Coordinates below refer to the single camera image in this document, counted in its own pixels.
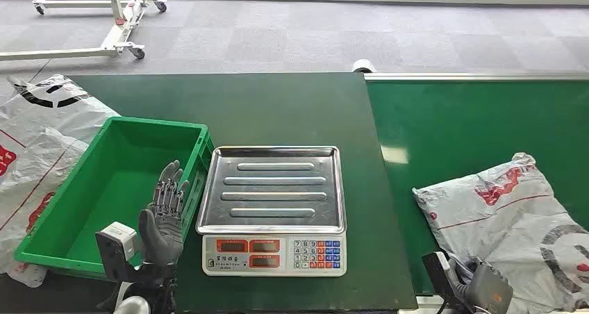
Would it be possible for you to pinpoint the silver conveyor side rail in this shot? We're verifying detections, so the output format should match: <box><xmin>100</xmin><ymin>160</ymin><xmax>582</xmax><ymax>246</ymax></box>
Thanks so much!
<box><xmin>363</xmin><ymin>72</ymin><xmax>589</xmax><ymax>82</ymax></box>

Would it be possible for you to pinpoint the green conveyor belt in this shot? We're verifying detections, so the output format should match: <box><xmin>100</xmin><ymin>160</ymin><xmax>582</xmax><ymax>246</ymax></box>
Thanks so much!
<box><xmin>365</xmin><ymin>78</ymin><xmax>589</xmax><ymax>299</ymax></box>

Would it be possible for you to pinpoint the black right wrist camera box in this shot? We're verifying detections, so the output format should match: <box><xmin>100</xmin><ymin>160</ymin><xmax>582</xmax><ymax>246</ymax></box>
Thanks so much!
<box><xmin>421</xmin><ymin>251</ymin><xmax>462</xmax><ymax>304</ymax></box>

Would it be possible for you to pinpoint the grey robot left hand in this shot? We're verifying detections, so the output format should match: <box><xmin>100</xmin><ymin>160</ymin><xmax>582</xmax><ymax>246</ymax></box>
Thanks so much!
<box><xmin>138</xmin><ymin>160</ymin><xmax>190</xmax><ymax>267</ymax></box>

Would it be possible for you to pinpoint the white wheeled metal frame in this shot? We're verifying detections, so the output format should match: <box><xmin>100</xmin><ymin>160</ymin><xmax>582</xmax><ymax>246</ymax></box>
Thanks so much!
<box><xmin>0</xmin><ymin>0</ymin><xmax>169</xmax><ymax>63</ymax></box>

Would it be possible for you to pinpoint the green plastic basket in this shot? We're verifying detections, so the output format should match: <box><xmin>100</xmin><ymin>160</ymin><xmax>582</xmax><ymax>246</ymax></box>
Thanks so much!
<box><xmin>13</xmin><ymin>116</ymin><xmax>216</xmax><ymax>281</ymax></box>

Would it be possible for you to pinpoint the white conveyor end roller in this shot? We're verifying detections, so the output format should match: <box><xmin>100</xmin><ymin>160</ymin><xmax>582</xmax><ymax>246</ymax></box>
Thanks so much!
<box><xmin>351</xmin><ymin>58</ymin><xmax>379</xmax><ymax>74</ymax></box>

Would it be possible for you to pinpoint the grey plastic mailer package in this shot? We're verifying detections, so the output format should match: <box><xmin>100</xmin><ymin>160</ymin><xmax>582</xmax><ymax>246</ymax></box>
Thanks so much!
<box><xmin>411</xmin><ymin>151</ymin><xmax>589</xmax><ymax>314</ymax></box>

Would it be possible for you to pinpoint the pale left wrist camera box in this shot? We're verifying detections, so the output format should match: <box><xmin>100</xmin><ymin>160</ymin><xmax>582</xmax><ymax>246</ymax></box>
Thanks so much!
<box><xmin>95</xmin><ymin>222</ymin><xmax>144</xmax><ymax>283</ymax></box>

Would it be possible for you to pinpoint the large white plastic mailer bag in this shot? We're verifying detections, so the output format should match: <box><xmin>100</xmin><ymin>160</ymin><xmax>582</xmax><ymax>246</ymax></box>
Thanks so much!
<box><xmin>0</xmin><ymin>74</ymin><xmax>122</xmax><ymax>289</ymax></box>

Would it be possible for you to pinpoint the electronic scale with steel tray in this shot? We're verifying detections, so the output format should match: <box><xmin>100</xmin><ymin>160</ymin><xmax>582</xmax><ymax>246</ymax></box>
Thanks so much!
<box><xmin>195</xmin><ymin>145</ymin><xmax>348</xmax><ymax>279</ymax></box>

